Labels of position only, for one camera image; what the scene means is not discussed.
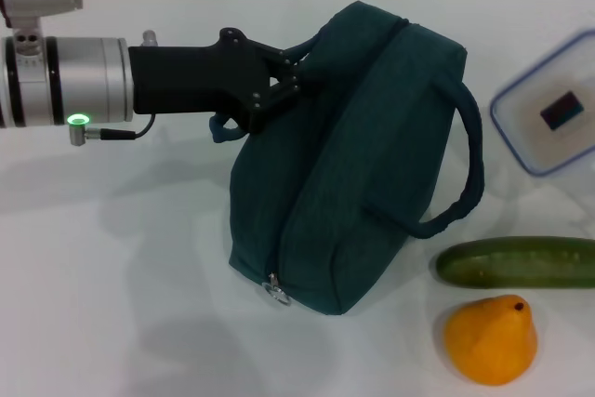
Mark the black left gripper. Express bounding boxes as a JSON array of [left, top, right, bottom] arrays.
[[127, 27, 301, 134]]

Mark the dark teal fabric bag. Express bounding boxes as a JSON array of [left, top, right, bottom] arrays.
[[208, 0, 487, 315]]

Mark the clear plastic food container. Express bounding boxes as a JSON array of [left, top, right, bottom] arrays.
[[489, 28, 595, 179]]

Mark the green cucumber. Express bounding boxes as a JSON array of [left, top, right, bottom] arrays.
[[435, 236, 595, 290]]

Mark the orange mango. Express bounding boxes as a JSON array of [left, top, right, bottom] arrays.
[[443, 294, 539, 387]]

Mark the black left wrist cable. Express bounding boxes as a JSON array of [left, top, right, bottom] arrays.
[[67, 115, 157, 149]]

